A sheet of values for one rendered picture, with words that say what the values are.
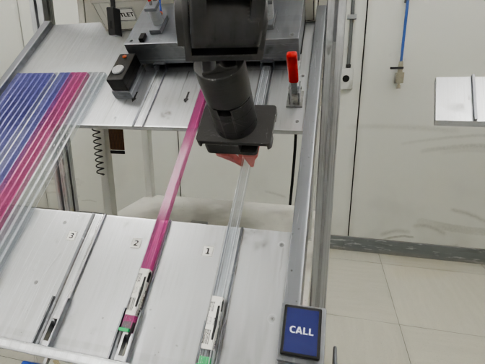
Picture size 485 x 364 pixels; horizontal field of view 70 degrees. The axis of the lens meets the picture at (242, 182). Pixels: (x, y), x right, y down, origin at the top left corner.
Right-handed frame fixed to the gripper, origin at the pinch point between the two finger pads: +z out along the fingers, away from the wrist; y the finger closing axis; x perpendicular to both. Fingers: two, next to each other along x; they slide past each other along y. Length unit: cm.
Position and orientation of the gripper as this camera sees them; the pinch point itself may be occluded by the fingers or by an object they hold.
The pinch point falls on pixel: (247, 160)
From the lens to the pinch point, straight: 54.2
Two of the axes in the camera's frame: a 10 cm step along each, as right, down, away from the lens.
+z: 1.7, 5.0, 8.5
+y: -9.7, -0.7, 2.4
